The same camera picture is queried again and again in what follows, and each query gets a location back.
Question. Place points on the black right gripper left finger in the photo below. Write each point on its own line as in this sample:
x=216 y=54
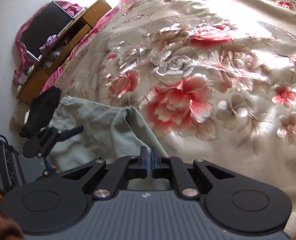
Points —
x=55 y=203

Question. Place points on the wooden bedside cabinet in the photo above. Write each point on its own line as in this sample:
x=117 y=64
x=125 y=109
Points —
x=60 y=50

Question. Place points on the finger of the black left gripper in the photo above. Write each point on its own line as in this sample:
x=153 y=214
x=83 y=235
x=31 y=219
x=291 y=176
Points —
x=68 y=133
x=41 y=145

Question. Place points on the black television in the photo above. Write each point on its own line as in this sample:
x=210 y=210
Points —
x=50 y=21

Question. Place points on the floral beige bedspread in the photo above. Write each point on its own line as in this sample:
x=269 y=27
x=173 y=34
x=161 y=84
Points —
x=213 y=79

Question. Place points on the pink cloth behind television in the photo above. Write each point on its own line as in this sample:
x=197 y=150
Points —
x=70 y=8

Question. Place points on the grey-green pants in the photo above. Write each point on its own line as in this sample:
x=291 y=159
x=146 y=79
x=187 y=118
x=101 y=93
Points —
x=109 y=133

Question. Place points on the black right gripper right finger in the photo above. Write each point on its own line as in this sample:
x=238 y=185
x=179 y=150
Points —
x=204 y=197

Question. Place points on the black garment on bed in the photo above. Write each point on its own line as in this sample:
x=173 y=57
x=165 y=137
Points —
x=41 y=111

